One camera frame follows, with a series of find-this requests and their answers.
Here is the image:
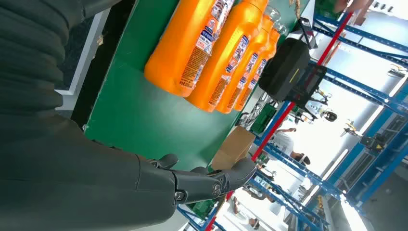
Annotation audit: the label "green table mat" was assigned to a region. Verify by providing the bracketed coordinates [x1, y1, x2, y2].
[84, 0, 311, 171]

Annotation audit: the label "open brown cardboard box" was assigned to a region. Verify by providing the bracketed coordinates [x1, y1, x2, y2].
[211, 126, 256, 171]

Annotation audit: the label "person with headset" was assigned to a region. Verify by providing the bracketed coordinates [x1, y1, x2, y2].
[274, 127, 311, 167]

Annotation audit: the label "black case with yellow label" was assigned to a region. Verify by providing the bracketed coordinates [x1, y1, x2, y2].
[258, 38, 311, 103]

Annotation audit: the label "white humanoid robot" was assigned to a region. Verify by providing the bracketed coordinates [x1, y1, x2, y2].
[301, 89, 339, 123]

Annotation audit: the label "black tablet in stand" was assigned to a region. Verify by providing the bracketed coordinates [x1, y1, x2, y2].
[298, 17, 319, 50]

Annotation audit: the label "red pole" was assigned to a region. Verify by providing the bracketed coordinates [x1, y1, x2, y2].
[204, 12, 354, 231]

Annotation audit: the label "black and yellow hoist unit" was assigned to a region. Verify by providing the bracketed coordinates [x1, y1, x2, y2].
[341, 120, 386, 152]

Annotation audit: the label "white work table frame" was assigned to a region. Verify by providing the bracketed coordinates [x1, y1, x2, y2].
[55, 9, 111, 111]

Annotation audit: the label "tangled black cables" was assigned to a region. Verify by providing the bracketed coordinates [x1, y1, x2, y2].
[237, 102, 265, 128]

